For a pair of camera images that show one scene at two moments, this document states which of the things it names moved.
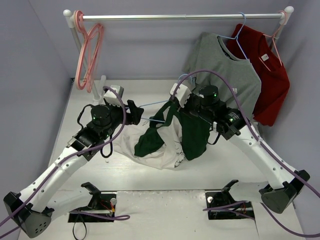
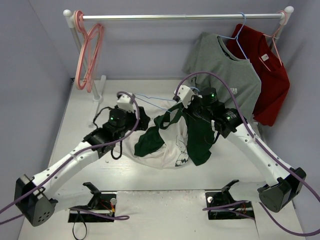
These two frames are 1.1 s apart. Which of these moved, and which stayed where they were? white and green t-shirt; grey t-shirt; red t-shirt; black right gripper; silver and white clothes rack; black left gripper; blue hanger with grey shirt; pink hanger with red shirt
Moved: white and green t-shirt; black left gripper
Stayed: blue hanger with grey shirt; silver and white clothes rack; black right gripper; red t-shirt; pink hanger with red shirt; grey t-shirt
